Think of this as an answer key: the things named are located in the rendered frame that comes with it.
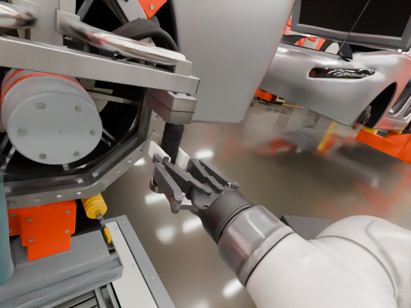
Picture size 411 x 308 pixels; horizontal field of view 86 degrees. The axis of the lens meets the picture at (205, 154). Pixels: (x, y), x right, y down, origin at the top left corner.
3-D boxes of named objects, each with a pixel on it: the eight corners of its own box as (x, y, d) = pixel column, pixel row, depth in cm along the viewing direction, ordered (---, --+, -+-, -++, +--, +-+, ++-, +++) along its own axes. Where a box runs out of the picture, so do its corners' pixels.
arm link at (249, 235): (276, 269, 32) (246, 239, 36) (306, 222, 28) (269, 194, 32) (233, 301, 26) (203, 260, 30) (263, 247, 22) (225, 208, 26)
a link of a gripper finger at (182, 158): (186, 156, 42) (189, 156, 42) (169, 140, 46) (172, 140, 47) (183, 170, 43) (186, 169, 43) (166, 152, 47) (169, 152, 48)
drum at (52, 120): (78, 121, 56) (81, 64, 51) (103, 165, 43) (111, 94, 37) (3, 119, 47) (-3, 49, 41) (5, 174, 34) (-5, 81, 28)
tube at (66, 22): (144, 55, 52) (153, 3, 48) (189, 77, 40) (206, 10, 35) (54, 33, 40) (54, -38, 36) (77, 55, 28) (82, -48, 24)
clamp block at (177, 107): (167, 107, 47) (174, 82, 45) (191, 124, 41) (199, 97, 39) (145, 106, 44) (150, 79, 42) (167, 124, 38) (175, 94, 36)
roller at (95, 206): (85, 170, 87) (86, 157, 85) (109, 222, 68) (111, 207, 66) (68, 172, 83) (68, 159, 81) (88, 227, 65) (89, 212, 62)
